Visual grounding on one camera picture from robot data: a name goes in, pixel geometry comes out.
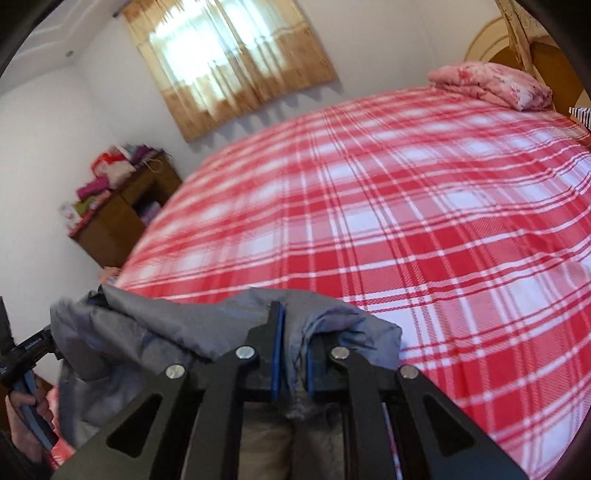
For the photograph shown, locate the pink floral folded quilt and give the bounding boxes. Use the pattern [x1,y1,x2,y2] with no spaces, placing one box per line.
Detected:
[427,62,553,112]

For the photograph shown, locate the striped cloth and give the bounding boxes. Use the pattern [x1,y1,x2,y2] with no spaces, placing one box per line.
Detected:
[569,106,591,133]

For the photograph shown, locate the beige patterned window curtain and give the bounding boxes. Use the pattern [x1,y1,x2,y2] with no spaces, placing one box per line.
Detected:
[121,0,340,144]

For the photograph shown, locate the wooden arched headboard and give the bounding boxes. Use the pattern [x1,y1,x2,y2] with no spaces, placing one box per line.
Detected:
[464,17,591,134]

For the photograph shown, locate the brown wooden desk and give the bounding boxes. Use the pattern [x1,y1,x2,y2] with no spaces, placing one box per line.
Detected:
[67,156,184,269]

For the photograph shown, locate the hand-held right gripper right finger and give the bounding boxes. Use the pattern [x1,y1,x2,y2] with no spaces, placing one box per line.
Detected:
[305,344,529,480]

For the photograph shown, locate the grey puffer jacket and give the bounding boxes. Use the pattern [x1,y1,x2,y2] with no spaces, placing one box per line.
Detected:
[50,284,402,462]

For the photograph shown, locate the beige curtain beside headboard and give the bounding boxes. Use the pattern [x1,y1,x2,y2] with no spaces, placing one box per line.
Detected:
[494,0,551,80]

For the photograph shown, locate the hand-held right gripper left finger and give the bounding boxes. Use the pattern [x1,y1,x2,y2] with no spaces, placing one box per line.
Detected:
[51,300,287,480]

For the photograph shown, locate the person's left hand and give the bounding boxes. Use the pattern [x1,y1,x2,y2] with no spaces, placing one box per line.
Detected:
[4,392,56,463]

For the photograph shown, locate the person's beige trousers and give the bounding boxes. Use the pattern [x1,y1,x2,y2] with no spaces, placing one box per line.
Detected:
[239,401,345,480]

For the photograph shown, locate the bed with red plaid sheet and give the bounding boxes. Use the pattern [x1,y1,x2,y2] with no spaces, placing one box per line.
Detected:
[46,85,591,477]

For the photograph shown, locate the pale pink folded clothes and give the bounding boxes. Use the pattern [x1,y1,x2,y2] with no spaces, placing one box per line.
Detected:
[104,164,138,186]

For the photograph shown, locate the magenta folded clothes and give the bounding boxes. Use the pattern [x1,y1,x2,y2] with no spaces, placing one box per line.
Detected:
[76,180,110,202]

